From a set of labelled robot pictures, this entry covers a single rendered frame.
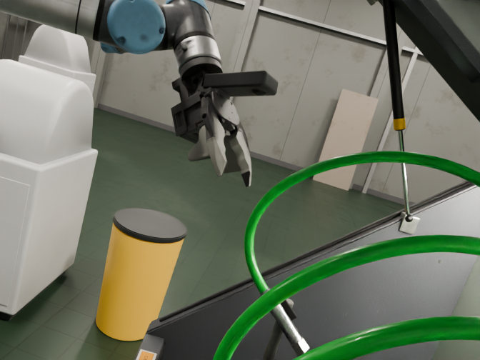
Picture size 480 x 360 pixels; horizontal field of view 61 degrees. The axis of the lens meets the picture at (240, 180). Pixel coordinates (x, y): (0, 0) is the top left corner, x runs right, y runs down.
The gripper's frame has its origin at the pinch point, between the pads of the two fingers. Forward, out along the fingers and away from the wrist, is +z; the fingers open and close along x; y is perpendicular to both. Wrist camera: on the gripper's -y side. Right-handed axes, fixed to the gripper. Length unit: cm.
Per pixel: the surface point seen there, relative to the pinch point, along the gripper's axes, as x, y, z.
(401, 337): 22.8, -19.8, 24.9
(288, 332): -3.1, -0.1, 23.3
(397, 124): -19.0, -22.0, -4.3
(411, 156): 1.4, -23.1, 7.9
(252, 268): -0.4, 1.5, 14.1
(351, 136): -781, 113, -320
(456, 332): 21.3, -22.7, 25.3
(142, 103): -600, 505, -535
